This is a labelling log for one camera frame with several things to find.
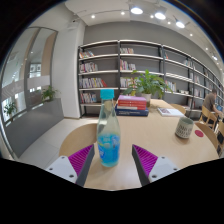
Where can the flat round red coaster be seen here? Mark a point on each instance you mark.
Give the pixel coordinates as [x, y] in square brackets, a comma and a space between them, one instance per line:
[199, 133]

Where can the green plant in planter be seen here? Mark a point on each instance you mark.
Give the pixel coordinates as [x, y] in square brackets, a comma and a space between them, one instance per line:
[48, 94]
[10, 108]

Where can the grey shelf unit with books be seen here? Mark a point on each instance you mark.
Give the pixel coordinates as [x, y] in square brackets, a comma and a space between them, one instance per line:
[100, 66]

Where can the pink book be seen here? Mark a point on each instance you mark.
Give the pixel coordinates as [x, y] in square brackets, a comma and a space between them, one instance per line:
[132, 98]

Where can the red book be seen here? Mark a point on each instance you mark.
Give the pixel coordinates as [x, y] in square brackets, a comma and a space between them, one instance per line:
[131, 104]

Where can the curved-back wooden chair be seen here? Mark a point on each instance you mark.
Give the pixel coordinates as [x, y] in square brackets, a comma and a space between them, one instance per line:
[180, 108]
[78, 138]
[208, 133]

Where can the clear bottle with blue cap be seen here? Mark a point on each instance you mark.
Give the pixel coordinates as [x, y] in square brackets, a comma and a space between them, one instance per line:
[108, 140]

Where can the dark blue book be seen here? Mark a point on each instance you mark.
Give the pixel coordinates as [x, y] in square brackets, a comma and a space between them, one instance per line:
[131, 112]

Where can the white book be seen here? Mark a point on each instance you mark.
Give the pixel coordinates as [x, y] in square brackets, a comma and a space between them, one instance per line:
[170, 112]

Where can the group of round ceiling lights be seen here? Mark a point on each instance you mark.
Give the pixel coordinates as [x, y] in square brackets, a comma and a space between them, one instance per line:
[136, 10]

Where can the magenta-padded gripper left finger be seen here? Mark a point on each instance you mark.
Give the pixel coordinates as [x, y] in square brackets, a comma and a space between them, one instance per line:
[63, 166]

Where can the potted green plant, white pot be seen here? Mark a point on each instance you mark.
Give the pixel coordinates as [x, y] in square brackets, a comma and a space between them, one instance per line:
[146, 83]

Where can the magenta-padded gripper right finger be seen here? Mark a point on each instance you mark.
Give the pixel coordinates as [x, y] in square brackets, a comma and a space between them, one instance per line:
[161, 166]

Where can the grey-green patterned mug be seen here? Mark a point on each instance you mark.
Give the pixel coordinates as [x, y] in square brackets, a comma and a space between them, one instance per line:
[184, 128]

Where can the group of wooden chairs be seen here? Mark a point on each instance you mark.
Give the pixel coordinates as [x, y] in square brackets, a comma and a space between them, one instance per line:
[208, 114]

